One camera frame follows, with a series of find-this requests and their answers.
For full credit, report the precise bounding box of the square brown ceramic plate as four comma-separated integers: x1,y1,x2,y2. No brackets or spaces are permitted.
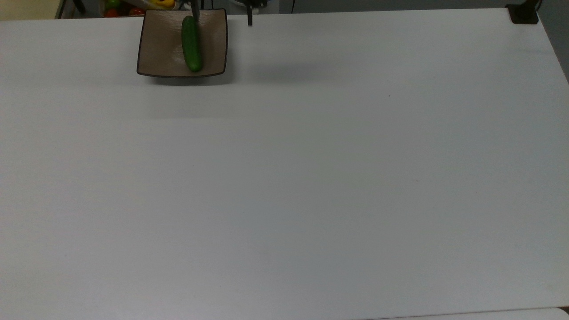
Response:
136,9,229,79

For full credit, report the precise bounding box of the green cucumber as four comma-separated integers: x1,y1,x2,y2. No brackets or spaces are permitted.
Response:
181,16,203,73

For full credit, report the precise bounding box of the black table clamp mount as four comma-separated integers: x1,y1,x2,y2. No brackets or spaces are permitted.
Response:
506,0,542,25

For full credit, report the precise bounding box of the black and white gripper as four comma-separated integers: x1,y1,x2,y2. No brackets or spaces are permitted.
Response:
180,0,270,27

